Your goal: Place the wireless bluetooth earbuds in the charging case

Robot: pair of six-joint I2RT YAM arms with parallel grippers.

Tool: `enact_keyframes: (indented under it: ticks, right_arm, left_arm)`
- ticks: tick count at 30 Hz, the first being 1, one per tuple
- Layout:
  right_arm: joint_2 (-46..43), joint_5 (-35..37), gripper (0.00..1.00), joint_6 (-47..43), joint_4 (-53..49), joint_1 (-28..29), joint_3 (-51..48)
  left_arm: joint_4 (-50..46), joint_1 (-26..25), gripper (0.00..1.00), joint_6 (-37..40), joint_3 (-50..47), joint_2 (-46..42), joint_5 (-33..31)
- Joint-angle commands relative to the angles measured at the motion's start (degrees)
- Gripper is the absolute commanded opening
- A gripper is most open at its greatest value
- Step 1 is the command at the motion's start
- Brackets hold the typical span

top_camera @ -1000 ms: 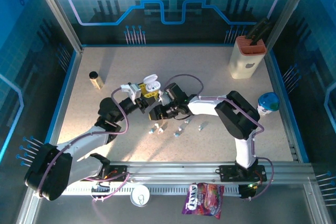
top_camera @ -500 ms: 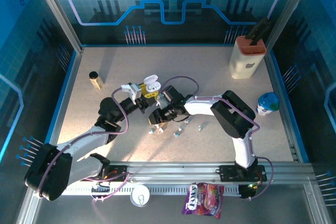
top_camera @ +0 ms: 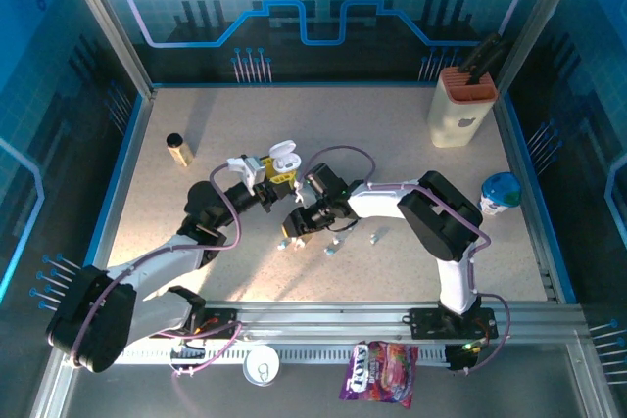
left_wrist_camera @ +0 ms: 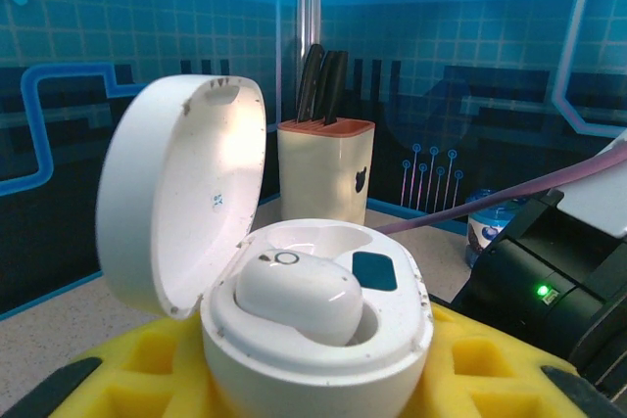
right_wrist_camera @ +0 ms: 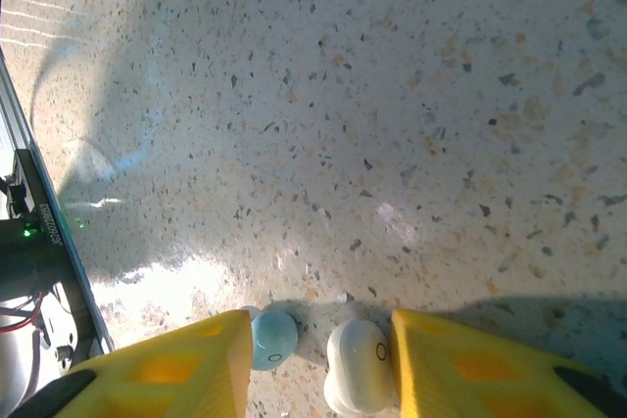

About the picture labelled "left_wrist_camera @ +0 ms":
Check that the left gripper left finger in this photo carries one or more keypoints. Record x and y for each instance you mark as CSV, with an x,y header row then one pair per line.
x,y
122,379

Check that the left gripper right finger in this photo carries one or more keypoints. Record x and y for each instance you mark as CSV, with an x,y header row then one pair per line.
x,y
490,379

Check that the white round charging case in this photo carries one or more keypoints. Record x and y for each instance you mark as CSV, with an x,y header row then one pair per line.
x,y
161,193

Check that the white oval earbud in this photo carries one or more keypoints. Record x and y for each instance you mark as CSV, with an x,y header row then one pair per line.
x,y
299,295

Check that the blue plastic jar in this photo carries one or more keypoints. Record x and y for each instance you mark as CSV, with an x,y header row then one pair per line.
x,y
490,232

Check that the cream knife block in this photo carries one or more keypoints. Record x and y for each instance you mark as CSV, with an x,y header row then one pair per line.
x,y
318,173

